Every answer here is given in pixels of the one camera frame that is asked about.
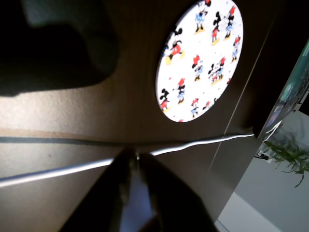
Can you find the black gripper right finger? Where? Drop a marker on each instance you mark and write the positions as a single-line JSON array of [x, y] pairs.
[[173, 205]]

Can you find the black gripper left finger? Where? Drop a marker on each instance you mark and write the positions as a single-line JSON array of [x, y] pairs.
[[101, 203]]

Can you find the green leafy houseplant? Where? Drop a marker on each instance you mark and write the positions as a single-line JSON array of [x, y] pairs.
[[287, 157]]

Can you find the round cartoon mouse print coaster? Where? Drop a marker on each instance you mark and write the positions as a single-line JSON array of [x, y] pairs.
[[202, 72]]

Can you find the flat screen television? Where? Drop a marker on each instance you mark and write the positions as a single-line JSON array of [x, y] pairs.
[[289, 84]]

